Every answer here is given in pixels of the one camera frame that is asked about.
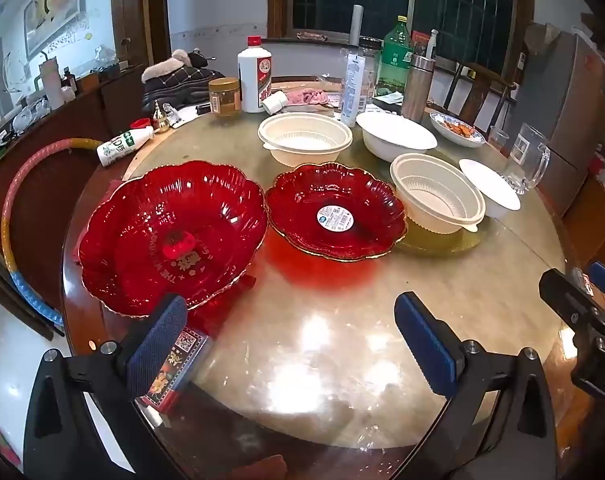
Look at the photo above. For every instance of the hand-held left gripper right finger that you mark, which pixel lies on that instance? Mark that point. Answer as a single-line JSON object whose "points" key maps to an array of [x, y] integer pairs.
{"points": [[427, 345]]}

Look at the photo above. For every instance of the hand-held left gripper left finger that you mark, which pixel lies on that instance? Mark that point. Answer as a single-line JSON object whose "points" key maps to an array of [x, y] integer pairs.
{"points": [[155, 350]]}

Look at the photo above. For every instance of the large red flower-shaped bowl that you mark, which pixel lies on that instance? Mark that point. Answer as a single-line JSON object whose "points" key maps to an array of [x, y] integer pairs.
{"points": [[192, 210]]}

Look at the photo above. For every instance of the cream plastic bowl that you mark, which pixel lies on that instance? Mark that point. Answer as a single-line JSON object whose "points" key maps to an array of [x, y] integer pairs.
{"points": [[302, 135], [432, 185]]}

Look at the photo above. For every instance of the small red flower-shaped plate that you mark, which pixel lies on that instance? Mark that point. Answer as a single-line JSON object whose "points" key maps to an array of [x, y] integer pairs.
{"points": [[302, 200]]}

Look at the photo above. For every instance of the large white foam bowl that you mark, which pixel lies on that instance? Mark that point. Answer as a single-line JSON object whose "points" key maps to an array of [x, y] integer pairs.
{"points": [[397, 132]]}

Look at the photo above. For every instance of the red playing card box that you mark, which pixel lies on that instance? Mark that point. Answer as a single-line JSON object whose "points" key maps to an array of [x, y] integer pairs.
{"points": [[187, 355]]}

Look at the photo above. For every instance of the yellow round mat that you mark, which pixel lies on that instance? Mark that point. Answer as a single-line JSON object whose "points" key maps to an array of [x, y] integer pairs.
{"points": [[432, 242]]}

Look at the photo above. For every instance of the small white foam bowl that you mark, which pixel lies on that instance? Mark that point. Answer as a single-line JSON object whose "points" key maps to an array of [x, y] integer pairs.
{"points": [[487, 185]]}

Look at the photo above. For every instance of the glass mug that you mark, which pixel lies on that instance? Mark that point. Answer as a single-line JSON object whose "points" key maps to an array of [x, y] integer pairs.
{"points": [[524, 150]]}

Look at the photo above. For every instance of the small drinking glass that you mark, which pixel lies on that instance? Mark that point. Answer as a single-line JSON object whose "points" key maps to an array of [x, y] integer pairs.
{"points": [[498, 137]]}

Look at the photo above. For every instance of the grey refrigerator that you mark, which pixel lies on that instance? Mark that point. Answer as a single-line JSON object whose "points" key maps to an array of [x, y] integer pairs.
{"points": [[562, 100]]}

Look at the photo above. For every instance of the orange fried food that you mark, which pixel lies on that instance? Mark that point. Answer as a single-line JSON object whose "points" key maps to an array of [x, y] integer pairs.
{"points": [[458, 129]]}

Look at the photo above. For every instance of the white yogurt bottle green label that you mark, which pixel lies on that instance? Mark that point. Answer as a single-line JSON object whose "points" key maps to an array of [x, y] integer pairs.
{"points": [[117, 147]]}

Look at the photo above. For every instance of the blue patterned plate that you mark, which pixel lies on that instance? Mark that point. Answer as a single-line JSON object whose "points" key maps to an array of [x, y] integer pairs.
{"points": [[445, 121]]}

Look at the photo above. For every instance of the multicoloured hula hoop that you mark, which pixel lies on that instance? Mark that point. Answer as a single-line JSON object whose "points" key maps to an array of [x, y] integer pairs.
{"points": [[12, 195]]}

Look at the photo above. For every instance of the wooden chair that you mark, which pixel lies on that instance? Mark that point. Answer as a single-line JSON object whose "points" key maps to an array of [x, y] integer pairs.
{"points": [[477, 90]]}

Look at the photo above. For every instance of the gold ornament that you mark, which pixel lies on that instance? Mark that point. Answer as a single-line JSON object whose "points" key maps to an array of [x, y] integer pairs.
{"points": [[161, 119]]}

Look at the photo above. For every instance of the white paper sheet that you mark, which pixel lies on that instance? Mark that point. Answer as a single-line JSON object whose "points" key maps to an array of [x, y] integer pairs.
{"points": [[185, 116]]}

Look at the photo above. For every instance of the clear glass ornament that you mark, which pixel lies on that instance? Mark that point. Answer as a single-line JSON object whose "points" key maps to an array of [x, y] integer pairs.
{"points": [[167, 109]]}

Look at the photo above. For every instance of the dark wooden sideboard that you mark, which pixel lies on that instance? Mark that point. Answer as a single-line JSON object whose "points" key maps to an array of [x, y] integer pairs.
{"points": [[82, 115]]}

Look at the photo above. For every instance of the small black case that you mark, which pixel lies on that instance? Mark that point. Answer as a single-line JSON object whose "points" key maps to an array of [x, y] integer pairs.
{"points": [[203, 108]]}

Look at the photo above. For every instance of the steel thermos flask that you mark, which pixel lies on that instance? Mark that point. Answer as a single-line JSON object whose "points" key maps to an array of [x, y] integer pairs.
{"points": [[417, 90]]}

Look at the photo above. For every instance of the peanut butter jar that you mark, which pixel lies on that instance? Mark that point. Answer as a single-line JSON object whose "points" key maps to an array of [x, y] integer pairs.
{"points": [[225, 97]]}

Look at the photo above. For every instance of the black fur-lined boot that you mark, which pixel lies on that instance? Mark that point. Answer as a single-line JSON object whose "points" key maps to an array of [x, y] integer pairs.
{"points": [[175, 85], [197, 57]]}

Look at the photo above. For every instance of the clear plastic bag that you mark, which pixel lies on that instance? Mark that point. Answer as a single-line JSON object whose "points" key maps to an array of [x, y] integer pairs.
{"points": [[32, 110]]}

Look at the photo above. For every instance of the small white bottle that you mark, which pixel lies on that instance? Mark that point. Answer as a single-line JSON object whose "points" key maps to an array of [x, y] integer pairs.
{"points": [[274, 103]]}

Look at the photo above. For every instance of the pink cloth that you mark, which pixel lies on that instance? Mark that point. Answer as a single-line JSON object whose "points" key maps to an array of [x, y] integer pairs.
{"points": [[307, 96]]}

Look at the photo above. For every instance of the white squeeze bottle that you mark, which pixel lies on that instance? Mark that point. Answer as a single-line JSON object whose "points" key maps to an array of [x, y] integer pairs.
{"points": [[432, 42]]}

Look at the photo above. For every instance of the small brown bottle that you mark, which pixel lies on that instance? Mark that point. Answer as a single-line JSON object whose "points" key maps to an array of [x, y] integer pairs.
{"points": [[68, 80]]}

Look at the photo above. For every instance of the white tumbler with straw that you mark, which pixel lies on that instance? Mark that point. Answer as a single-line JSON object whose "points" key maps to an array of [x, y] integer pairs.
{"points": [[50, 82]]}

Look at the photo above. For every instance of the green plastic bottle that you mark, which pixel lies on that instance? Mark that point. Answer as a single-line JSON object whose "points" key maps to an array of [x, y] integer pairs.
{"points": [[395, 55]]}

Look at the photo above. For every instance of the white liquor bottle red cap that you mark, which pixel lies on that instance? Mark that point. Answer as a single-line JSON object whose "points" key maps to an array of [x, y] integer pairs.
{"points": [[255, 75]]}

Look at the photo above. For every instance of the clear jar black lid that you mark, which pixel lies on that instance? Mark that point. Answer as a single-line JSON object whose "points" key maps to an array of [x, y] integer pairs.
{"points": [[370, 50]]}

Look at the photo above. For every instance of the white paper roll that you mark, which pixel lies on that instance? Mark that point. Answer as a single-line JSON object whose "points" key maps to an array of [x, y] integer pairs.
{"points": [[357, 25]]}

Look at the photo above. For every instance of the wooden door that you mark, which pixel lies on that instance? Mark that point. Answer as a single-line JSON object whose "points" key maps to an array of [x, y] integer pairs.
{"points": [[132, 10]]}

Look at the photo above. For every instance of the framed fish painting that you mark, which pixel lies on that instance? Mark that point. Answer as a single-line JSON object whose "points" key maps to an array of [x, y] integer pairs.
{"points": [[52, 5]]}

